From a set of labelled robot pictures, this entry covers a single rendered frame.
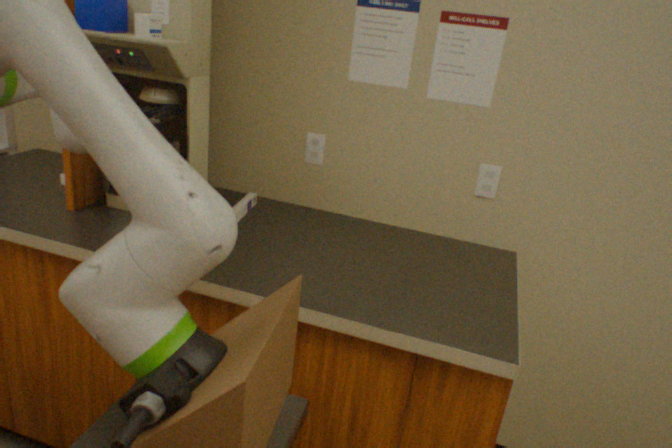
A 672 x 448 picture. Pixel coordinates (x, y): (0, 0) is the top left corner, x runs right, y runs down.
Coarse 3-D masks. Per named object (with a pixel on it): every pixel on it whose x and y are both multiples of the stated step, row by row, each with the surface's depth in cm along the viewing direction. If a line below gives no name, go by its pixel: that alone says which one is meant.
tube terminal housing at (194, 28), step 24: (144, 0) 150; (192, 0) 146; (192, 24) 149; (192, 48) 151; (120, 72) 160; (144, 72) 157; (192, 72) 154; (192, 96) 156; (192, 120) 159; (192, 144) 162
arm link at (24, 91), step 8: (16, 72) 90; (24, 80) 93; (16, 88) 90; (24, 88) 94; (32, 88) 97; (16, 96) 92; (24, 96) 96; (32, 96) 100; (40, 96) 104; (8, 104) 93
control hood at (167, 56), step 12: (96, 36) 146; (108, 36) 144; (120, 36) 143; (132, 36) 143; (132, 48) 146; (144, 48) 144; (156, 48) 142; (168, 48) 141; (180, 48) 146; (156, 60) 147; (168, 60) 146; (180, 60) 147; (156, 72) 153; (168, 72) 151; (180, 72) 149
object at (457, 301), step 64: (0, 192) 179; (64, 192) 186; (64, 256) 150; (256, 256) 155; (320, 256) 160; (384, 256) 165; (448, 256) 171; (512, 256) 177; (320, 320) 131; (384, 320) 130; (448, 320) 133; (512, 320) 137
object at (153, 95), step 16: (128, 80) 159; (144, 80) 157; (160, 80) 156; (144, 96) 159; (160, 96) 157; (176, 96) 155; (176, 112) 157; (160, 128) 161; (176, 128) 159; (176, 144) 161; (112, 192) 174
